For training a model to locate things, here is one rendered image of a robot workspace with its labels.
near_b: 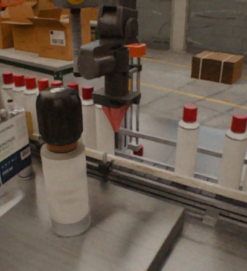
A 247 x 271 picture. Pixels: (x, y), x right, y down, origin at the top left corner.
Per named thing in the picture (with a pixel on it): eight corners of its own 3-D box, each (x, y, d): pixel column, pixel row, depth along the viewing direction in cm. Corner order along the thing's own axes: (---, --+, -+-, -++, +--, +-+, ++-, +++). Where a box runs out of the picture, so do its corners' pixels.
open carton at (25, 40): (-1, 51, 281) (-7, 8, 265) (44, 42, 319) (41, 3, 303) (31, 57, 257) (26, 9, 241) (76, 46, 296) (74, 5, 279)
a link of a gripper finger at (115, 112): (117, 138, 77) (118, 100, 73) (92, 131, 80) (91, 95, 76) (131, 128, 82) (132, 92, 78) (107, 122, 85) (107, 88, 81)
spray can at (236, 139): (214, 195, 78) (225, 117, 69) (218, 184, 82) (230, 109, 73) (235, 201, 76) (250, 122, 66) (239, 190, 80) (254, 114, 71)
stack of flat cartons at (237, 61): (189, 77, 482) (191, 56, 468) (202, 70, 522) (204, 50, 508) (232, 85, 450) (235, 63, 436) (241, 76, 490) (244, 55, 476)
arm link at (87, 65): (139, 17, 67) (108, 14, 72) (103, 21, 59) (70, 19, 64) (137, 72, 72) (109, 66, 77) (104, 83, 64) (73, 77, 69)
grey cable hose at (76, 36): (70, 77, 100) (66, 6, 91) (77, 74, 103) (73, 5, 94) (80, 78, 99) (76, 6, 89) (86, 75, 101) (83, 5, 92)
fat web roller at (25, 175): (14, 176, 85) (2, 111, 76) (26, 169, 88) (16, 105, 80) (26, 182, 83) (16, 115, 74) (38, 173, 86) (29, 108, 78)
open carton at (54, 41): (26, 58, 253) (21, 9, 237) (69, 48, 292) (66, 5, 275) (63, 65, 235) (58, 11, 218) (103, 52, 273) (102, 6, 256)
